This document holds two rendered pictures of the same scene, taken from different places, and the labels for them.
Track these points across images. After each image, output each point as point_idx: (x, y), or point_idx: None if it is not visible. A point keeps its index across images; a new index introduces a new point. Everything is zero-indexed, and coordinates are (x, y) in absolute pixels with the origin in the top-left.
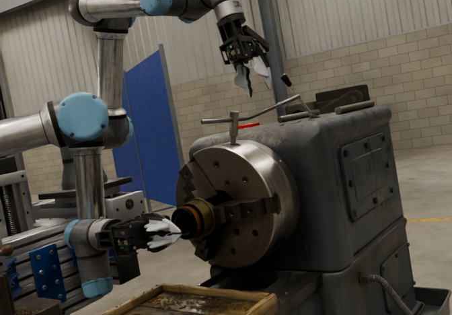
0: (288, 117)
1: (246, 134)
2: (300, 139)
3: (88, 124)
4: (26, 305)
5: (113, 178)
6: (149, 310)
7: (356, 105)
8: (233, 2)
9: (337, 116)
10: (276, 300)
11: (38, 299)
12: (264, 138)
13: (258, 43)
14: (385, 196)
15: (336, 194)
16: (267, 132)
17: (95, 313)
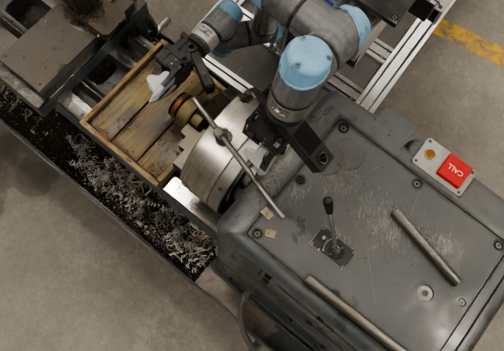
0: (401, 226)
1: (286, 155)
2: (226, 212)
3: None
4: (112, 13)
5: (409, 1)
6: (193, 92)
7: (352, 319)
8: (272, 101)
9: (280, 270)
10: (156, 187)
11: (121, 17)
12: (261, 175)
13: (270, 151)
14: (339, 346)
15: (227, 253)
16: (266, 178)
17: None
